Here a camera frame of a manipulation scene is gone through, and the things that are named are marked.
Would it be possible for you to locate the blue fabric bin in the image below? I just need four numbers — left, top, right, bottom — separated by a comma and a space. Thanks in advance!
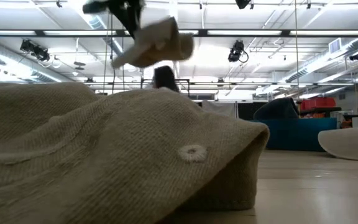
249, 117, 338, 152

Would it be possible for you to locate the black overhead frame beam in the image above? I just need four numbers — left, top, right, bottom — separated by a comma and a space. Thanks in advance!
0, 29, 358, 39

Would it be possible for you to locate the black shelf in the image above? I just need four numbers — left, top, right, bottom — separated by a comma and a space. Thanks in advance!
299, 106, 342, 114

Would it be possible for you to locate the dark blue knit hat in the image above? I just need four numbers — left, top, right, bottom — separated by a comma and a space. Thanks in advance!
252, 96, 300, 121

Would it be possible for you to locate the black overhead camera with cable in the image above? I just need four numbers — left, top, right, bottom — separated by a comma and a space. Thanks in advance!
227, 39, 249, 63

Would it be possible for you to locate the person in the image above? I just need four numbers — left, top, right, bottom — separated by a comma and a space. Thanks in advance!
152, 65, 180, 93

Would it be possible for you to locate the white hanging cloth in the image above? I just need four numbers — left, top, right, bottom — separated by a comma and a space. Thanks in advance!
201, 100, 237, 119

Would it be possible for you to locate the beige knit hat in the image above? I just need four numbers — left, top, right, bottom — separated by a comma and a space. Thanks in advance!
0, 82, 270, 224
111, 16, 195, 69
318, 125, 358, 163

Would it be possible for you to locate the black studio light cluster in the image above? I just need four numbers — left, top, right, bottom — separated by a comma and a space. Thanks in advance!
19, 39, 52, 62

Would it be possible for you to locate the red plastic crate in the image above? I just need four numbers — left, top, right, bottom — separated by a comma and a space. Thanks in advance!
299, 96, 336, 111

